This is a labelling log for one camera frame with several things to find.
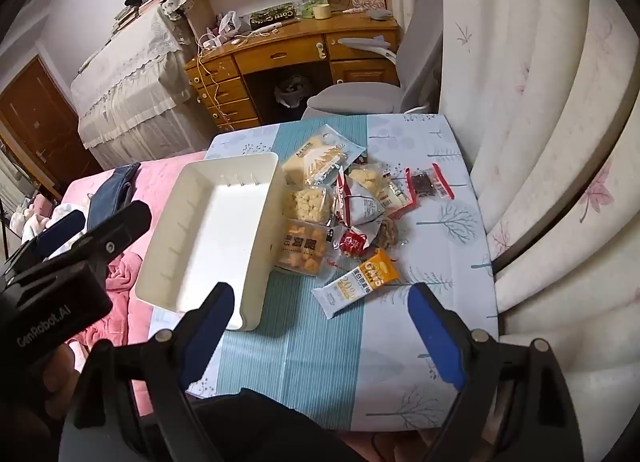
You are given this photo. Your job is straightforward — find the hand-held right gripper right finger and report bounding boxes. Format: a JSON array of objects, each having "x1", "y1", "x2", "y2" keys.
[{"x1": 407, "y1": 283, "x2": 586, "y2": 462}]

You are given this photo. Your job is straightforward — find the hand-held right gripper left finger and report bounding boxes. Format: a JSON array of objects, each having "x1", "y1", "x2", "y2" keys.
[{"x1": 74, "y1": 281, "x2": 236, "y2": 462}]

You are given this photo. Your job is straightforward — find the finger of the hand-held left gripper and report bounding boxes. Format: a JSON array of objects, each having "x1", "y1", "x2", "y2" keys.
[
  {"x1": 5, "y1": 201, "x2": 152, "y2": 288},
  {"x1": 15, "y1": 209, "x2": 87, "y2": 263}
]

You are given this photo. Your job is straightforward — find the white plastic tray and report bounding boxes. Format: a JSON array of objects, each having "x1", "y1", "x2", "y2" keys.
[{"x1": 134, "y1": 151, "x2": 280, "y2": 333}]

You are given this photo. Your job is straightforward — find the brownie packet with red ends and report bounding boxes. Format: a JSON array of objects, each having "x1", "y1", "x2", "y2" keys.
[{"x1": 404, "y1": 162, "x2": 455, "y2": 200}]

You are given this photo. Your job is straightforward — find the person's left hand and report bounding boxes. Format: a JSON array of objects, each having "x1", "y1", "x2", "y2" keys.
[{"x1": 30, "y1": 342, "x2": 88, "y2": 423}]

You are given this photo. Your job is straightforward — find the blue jeans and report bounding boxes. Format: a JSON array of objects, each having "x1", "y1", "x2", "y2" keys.
[{"x1": 87, "y1": 163, "x2": 142, "y2": 230}]

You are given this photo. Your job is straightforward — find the white plush toys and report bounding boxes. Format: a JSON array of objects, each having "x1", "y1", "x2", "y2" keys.
[{"x1": 10, "y1": 195, "x2": 56, "y2": 248}]

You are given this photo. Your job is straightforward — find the orange and white bar packet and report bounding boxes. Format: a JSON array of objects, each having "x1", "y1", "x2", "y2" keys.
[{"x1": 311, "y1": 249, "x2": 401, "y2": 320}]

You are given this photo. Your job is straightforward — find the dark cloth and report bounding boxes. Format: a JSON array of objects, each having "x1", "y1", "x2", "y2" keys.
[{"x1": 190, "y1": 387, "x2": 371, "y2": 462}]

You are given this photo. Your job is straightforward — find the brown wooden door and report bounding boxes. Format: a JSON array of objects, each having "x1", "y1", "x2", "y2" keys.
[{"x1": 0, "y1": 56, "x2": 103, "y2": 198}]

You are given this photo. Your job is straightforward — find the small brown nut packet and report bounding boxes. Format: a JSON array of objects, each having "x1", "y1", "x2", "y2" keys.
[{"x1": 372, "y1": 217, "x2": 401, "y2": 249}]

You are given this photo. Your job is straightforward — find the orange cube snack packet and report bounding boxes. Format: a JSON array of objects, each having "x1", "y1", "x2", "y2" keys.
[{"x1": 272, "y1": 222, "x2": 335, "y2": 277}]

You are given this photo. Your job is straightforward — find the small red candy packet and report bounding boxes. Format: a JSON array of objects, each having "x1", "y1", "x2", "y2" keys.
[{"x1": 340, "y1": 226, "x2": 373, "y2": 259}]

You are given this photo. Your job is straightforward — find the cloth covered cabinet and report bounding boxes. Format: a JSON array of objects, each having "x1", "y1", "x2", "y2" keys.
[{"x1": 70, "y1": 5, "x2": 216, "y2": 168}]

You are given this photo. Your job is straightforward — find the white and red packet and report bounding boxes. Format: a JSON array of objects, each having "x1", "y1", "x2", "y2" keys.
[{"x1": 334, "y1": 169, "x2": 386, "y2": 235}]

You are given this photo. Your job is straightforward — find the clear popcorn packet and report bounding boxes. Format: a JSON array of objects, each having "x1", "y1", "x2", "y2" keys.
[{"x1": 282, "y1": 183, "x2": 336, "y2": 228}]

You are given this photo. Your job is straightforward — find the cream biscuit packet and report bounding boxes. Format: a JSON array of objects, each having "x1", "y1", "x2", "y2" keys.
[{"x1": 347, "y1": 162, "x2": 418, "y2": 218}]

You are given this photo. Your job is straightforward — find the large bread packet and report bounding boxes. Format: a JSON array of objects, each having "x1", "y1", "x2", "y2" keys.
[{"x1": 281, "y1": 125, "x2": 367, "y2": 188}]

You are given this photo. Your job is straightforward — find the stack of books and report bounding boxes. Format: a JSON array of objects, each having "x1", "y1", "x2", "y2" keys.
[{"x1": 112, "y1": 5, "x2": 141, "y2": 33}]

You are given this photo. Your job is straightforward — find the white leaf print curtain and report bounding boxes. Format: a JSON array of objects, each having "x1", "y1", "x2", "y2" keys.
[{"x1": 385, "y1": 0, "x2": 640, "y2": 393}]

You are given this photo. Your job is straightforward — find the floral fabric bag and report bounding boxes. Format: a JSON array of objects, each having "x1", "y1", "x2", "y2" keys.
[{"x1": 160, "y1": 0, "x2": 195, "y2": 20}]

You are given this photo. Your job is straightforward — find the white plastic bag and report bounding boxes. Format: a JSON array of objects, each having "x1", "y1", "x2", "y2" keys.
[{"x1": 216, "y1": 11, "x2": 252, "y2": 39}]

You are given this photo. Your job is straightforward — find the wooden desk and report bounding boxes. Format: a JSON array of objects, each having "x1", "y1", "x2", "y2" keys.
[{"x1": 185, "y1": 12, "x2": 401, "y2": 132}]

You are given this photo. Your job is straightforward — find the dark green snack bag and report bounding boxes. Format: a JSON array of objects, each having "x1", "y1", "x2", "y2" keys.
[{"x1": 250, "y1": 3, "x2": 301, "y2": 26}]

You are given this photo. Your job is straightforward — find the grey office chair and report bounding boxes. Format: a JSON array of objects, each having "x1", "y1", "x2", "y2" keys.
[{"x1": 300, "y1": 0, "x2": 446, "y2": 120}]

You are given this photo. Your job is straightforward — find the white cable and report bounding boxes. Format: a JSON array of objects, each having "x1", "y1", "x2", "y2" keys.
[{"x1": 195, "y1": 32, "x2": 236, "y2": 130}]

